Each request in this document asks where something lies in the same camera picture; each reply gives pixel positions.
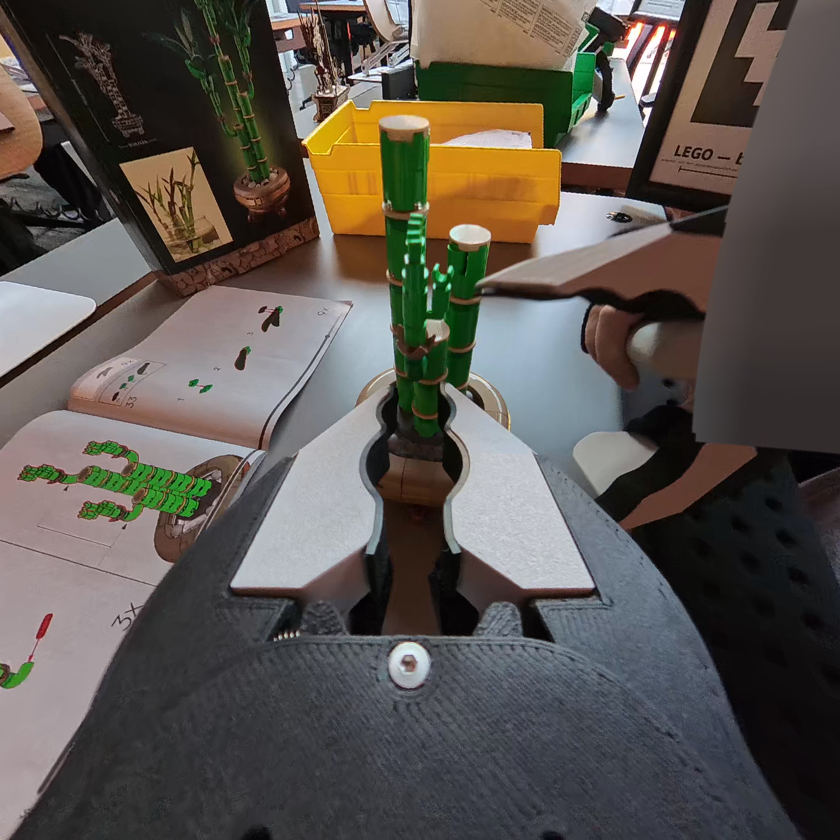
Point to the lego instruction booklet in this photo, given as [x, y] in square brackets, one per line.
[197, 354]

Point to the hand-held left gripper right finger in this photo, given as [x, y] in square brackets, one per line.
[518, 518]

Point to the white board stand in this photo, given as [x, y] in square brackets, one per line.
[39, 321]

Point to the wooden model figure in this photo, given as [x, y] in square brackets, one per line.
[328, 79]

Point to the yellow plastic bin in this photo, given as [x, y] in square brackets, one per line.
[485, 197]

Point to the green plastic bin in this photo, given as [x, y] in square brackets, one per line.
[499, 92]

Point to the person's right hand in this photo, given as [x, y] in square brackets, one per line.
[607, 344]

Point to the black perforated pad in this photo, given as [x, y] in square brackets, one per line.
[754, 590]

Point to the lego bamboo plant model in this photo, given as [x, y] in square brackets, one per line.
[403, 170]

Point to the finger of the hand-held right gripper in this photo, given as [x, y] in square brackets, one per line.
[623, 262]

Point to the green lego bamboo branch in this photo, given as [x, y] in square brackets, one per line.
[417, 289]

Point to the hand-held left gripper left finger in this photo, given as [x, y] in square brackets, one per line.
[308, 518]

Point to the black framed tag sign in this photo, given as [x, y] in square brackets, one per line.
[695, 79]

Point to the white printed paper sheets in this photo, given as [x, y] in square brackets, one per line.
[499, 33]

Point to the black lego set box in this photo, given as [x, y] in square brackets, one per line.
[151, 98]

